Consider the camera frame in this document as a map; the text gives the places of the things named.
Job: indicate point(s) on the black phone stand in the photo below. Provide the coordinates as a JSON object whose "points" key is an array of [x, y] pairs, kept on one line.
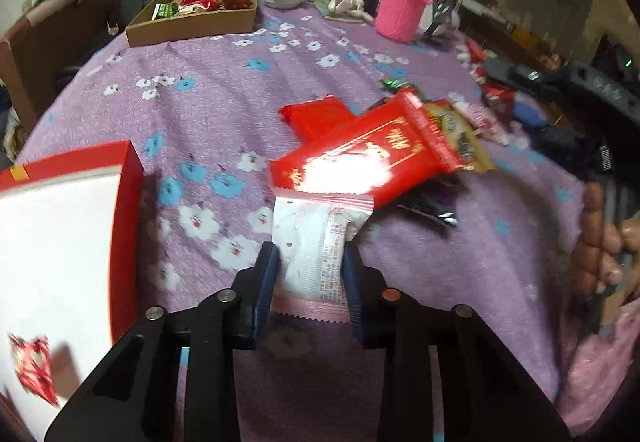
{"points": [[440, 12]]}

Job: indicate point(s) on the red and white snack packet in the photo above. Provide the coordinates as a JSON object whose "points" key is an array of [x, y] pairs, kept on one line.
{"points": [[199, 1]]}

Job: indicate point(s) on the dark brown snack packet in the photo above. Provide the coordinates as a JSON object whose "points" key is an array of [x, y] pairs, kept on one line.
{"points": [[432, 207]]}

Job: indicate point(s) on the dark blue clothing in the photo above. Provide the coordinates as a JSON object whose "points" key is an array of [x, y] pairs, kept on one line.
{"points": [[6, 122]]}

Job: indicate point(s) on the white pink-edged snack packet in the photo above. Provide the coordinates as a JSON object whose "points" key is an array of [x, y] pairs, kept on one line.
{"points": [[310, 252]]}

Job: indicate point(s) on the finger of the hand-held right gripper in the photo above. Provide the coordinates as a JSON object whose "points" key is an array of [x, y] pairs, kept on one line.
{"points": [[550, 137], [515, 75]]}

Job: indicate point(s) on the brown armchair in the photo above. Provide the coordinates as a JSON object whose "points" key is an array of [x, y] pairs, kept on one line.
{"points": [[55, 52]]}

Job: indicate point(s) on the person's pink clothing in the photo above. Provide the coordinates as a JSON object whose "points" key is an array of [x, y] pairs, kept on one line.
{"points": [[600, 372]]}

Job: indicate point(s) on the brown cardboard box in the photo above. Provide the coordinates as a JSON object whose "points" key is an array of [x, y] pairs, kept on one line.
{"points": [[190, 30]]}

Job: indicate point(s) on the flat beige card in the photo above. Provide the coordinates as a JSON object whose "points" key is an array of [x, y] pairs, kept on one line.
{"points": [[342, 17]]}

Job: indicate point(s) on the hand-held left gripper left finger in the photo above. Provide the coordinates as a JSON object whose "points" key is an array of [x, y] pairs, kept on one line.
{"points": [[265, 282]]}

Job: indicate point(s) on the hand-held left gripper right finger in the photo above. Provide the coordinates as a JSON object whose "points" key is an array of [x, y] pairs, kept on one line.
{"points": [[352, 292]]}

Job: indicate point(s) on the purple floral tablecloth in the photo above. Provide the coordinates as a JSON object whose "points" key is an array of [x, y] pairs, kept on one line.
{"points": [[210, 112]]}

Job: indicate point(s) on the dark red snack packet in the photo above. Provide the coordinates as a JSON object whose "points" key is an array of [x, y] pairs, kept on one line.
{"points": [[237, 2]]}

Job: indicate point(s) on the red box with white inside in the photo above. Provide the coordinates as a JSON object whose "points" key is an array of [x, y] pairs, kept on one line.
{"points": [[60, 247]]}

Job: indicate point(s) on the pink and white candies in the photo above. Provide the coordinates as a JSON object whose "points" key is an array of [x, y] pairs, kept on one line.
{"points": [[480, 120]]}

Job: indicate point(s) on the red foil candy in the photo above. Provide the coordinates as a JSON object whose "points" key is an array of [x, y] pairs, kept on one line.
{"points": [[32, 362]]}

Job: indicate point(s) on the red gold-print snack packet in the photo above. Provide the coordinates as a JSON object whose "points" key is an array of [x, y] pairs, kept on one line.
{"points": [[360, 157], [315, 117]]}

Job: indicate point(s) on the green candy packet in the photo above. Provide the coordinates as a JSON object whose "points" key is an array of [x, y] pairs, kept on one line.
{"points": [[397, 83]]}

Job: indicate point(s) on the white cloth bundle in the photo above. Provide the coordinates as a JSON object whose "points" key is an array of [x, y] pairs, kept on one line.
{"points": [[352, 7]]}

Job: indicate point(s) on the person's right hand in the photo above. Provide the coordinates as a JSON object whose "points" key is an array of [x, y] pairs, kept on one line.
{"points": [[592, 242]]}

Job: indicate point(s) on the yellow green snack packet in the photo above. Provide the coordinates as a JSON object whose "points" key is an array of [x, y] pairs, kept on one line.
{"points": [[457, 132]]}

